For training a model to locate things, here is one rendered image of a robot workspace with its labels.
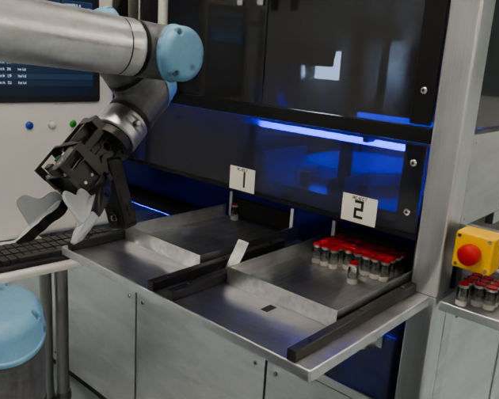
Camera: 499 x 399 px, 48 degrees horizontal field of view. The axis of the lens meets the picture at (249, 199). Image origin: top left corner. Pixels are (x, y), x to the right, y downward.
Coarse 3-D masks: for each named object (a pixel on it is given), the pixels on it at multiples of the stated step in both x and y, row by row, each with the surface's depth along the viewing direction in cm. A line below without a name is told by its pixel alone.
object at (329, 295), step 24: (312, 240) 133; (240, 264) 115; (264, 264) 121; (288, 264) 125; (312, 264) 125; (240, 288) 111; (264, 288) 107; (288, 288) 112; (312, 288) 113; (336, 288) 113; (360, 288) 114; (384, 288) 108; (312, 312) 100; (336, 312) 96
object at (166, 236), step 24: (168, 216) 143; (192, 216) 150; (216, 216) 157; (144, 240) 130; (168, 240) 136; (192, 240) 137; (216, 240) 138; (264, 240) 133; (288, 240) 140; (192, 264) 120
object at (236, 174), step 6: (234, 168) 143; (240, 168) 142; (234, 174) 143; (240, 174) 142; (246, 174) 141; (252, 174) 139; (234, 180) 144; (240, 180) 142; (246, 180) 141; (252, 180) 140; (234, 186) 144; (240, 186) 143; (246, 186) 141; (252, 186) 140; (252, 192) 140
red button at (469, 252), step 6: (462, 246) 103; (468, 246) 102; (474, 246) 103; (462, 252) 103; (468, 252) 102; (474, 252) 102; (480, 252) 103; (462, 258) 103; (468, 258) 102; (474, 258) 102; (480, 258) 103; (468, 264) 103; (474, 264) 102
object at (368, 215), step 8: (344, 192) 122; (344, 200) 122; (352, 200) 121; (360, 200) 120; (368, 200) 118; (376, 200) 117; (344, 208) 123; (352, 208) 121; (368, 208) 119; (376, 208) 117; (344, 216) 123; (352, 216) 122; (360, 216) 120; (368, 216) 119; (368, 224) 119
